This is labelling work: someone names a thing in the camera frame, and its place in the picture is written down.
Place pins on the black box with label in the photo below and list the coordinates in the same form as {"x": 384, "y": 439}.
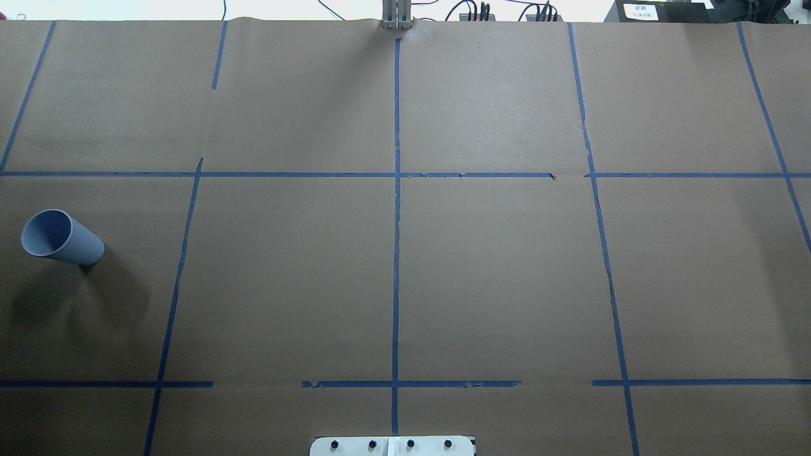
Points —
{"x": 657, "y": 12}

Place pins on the blue ribbed paper cup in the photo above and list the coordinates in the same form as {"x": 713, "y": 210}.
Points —
{"x": 55, "y": 235}

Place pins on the terminal connector block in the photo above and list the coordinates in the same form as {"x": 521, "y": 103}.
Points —
{"x": 540, "y": 12}
{"x": 476, "y": 12}

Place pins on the left terminal connector block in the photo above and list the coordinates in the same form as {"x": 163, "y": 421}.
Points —
{"x": 476, "y": 12}

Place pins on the aluminium frame post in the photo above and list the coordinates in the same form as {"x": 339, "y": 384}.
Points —
{"x": 396, "y": 15}

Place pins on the right terminal connector block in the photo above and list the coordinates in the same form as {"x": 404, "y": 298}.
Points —
{"x": 540, "y": 12}

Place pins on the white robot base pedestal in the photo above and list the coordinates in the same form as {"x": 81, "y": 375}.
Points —
{"x": 394, "y": 445}

